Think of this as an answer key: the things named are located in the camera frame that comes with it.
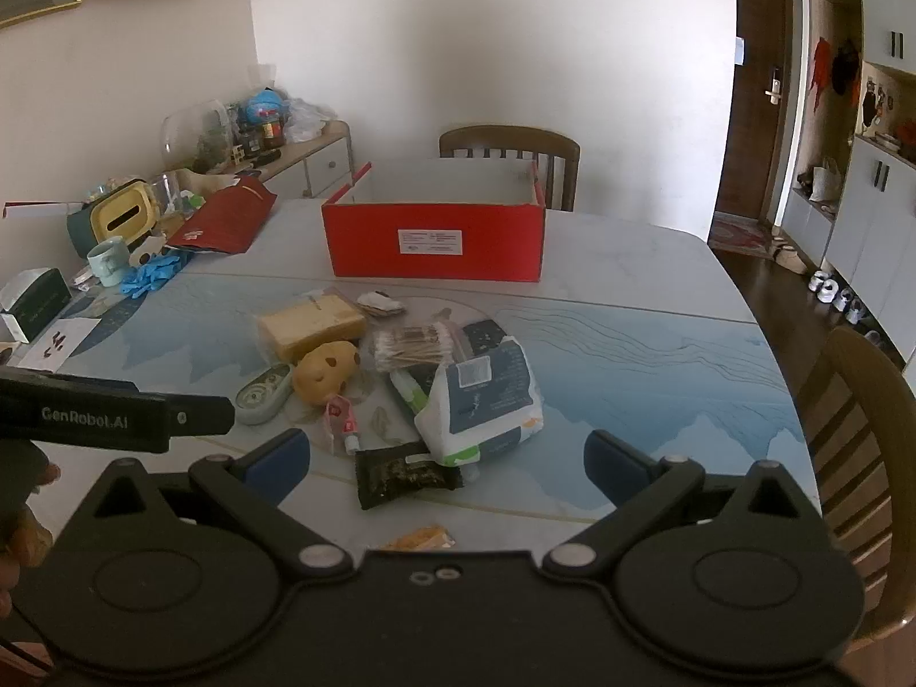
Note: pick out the black snack packet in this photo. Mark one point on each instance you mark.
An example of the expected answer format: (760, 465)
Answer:
(401, 476)

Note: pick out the white wooden sideboard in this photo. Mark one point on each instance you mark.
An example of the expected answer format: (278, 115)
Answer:
(325, 164)

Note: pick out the wooden slat-back chair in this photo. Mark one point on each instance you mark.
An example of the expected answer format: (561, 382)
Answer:
(501, 134)
(859, 372)

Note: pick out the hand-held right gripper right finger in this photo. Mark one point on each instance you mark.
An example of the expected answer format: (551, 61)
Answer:
(615, 461)

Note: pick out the white wall cabinets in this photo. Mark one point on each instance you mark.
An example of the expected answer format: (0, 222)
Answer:
(873, 243)

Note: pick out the dark green tissue box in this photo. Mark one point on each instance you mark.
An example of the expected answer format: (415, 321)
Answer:
(43, 308)

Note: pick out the red doormat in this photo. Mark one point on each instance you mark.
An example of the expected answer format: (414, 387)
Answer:
(737, 232)

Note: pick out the tan hamster toy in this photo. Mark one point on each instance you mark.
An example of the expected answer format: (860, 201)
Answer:
(322, 372)

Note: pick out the small orange packet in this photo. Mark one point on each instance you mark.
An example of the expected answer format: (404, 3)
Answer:
(422, 538)

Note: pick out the pale green mug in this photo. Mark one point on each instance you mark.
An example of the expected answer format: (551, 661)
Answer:
(107, 261)

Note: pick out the yellow sponge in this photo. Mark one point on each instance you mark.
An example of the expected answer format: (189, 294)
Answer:
(308, 325)

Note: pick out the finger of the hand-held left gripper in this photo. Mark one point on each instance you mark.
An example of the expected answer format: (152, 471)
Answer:
(204, 416)

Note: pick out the orange hanging ornament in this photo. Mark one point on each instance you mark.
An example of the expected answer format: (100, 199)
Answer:
(821, 71)

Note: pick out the blue gloves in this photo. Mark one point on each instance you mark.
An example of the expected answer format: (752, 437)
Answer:
(150, 275)

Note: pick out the tan slipper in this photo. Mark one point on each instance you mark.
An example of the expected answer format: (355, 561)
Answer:
(787, 256)

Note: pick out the dark jar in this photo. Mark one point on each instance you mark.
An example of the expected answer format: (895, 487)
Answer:
(270, 132)

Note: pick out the brown wooden door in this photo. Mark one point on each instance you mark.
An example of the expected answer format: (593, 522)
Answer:
(751, 121)

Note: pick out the bag of cotton swabs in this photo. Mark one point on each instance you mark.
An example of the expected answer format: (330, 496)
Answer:
(415, 345)

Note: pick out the clear plastic bag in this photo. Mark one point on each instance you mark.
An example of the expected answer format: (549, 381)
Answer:
(308, 120)

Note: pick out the person's left hand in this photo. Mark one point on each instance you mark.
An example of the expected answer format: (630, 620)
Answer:
(25, 540)

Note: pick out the green white packet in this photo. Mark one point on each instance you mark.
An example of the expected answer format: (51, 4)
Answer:
(409, 390)

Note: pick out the red cardboard box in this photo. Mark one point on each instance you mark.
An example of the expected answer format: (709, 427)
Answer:
(372, 243)

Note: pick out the white wet wipes pack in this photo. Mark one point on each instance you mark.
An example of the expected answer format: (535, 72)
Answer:
(479, 401)

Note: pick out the small white packet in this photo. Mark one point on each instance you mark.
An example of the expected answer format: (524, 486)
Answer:
(379, 303)

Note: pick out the white card with black marks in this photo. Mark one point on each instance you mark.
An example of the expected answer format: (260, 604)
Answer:
(64, 343)

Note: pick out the dark grey packet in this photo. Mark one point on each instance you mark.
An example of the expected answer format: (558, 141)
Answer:
(486, 336)

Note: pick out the blue globe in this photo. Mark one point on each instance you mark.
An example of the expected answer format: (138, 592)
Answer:
(263, 106)

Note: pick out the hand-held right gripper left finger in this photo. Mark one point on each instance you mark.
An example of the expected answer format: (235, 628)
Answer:
(275, 454)

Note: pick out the small red white tube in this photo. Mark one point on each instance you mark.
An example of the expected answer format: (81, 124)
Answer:
(342, 426)

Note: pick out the red paper bag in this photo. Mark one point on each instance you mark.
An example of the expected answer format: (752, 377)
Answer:
(229, 218)

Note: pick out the white tote bag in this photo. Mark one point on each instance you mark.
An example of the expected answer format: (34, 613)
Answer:
(826, 179)

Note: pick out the yellow green tissue box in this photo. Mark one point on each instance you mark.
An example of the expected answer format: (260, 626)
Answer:
(118, 215)

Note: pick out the white shoe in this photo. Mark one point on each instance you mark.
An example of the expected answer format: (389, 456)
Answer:
(848, 300)
(819, 282)
(859, 311)
(834, 290)

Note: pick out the glass dome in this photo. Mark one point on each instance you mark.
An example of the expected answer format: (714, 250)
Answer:
(186, 129)

